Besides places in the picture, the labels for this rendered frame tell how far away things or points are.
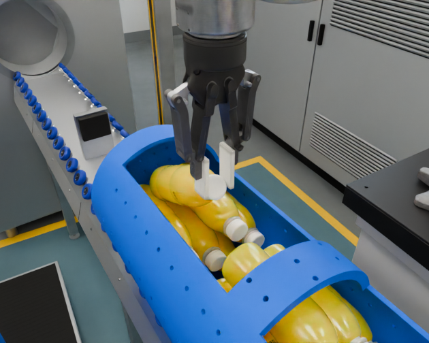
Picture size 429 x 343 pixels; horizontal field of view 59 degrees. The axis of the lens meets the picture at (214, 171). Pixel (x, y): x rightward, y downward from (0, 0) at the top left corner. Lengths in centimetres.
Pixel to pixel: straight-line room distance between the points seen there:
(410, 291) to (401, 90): 133
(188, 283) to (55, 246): 188
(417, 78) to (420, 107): 14
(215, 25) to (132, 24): 505
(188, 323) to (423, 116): 175
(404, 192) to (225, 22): 67
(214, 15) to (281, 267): 31
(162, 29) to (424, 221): 98
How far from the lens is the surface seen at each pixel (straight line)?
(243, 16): 44
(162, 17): 138
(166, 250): 58
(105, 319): 199
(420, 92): 209
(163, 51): 141
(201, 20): 43
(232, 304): 50
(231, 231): 69
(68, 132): 147
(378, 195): 95
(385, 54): 218
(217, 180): 58
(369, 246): 102
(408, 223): 90
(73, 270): 222
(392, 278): 102
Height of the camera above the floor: 161
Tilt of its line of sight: 36 degrees down
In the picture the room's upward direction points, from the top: straight up
